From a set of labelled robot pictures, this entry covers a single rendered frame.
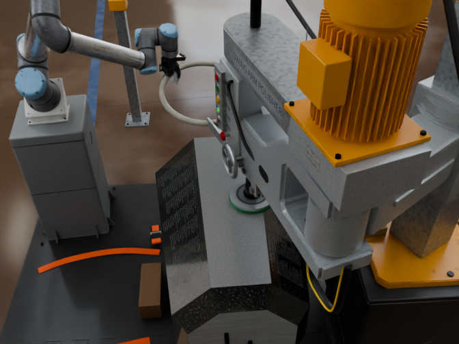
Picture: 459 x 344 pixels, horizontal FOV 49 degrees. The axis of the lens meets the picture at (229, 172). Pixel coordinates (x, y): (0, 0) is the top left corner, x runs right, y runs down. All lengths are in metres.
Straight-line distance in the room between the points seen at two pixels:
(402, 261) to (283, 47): 1.08
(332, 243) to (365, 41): 0.67
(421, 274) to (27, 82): 2.08
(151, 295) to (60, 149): 0.97
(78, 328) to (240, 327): 1.17
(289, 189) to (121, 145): 2.59
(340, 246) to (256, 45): 0.72
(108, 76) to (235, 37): 3.38
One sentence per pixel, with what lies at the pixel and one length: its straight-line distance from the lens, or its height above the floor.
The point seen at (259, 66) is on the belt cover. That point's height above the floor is 1.70.
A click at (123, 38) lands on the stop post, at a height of 0.78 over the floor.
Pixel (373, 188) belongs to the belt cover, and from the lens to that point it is 1.31.
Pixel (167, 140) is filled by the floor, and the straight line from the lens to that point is 4.12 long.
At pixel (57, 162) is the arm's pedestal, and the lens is 3.04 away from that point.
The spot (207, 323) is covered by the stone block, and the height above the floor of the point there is 0.71.
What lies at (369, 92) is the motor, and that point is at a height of 1.88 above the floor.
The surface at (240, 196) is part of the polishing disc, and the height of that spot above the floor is 0.86.
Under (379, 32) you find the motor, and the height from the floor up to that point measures 2.01.
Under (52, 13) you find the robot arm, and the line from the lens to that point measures 2.28.
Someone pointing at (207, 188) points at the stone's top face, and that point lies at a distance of 2.44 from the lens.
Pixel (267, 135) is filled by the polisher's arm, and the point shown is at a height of 1.40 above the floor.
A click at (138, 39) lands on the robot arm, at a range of 2.64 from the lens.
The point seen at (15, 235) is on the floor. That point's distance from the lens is 3.65.
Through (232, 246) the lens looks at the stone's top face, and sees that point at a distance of 2.18.
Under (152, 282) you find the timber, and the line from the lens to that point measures 2.96.
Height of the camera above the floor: 2.49
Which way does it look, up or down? 41 degrees down
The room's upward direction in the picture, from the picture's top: 1 degrees counter-clockwise
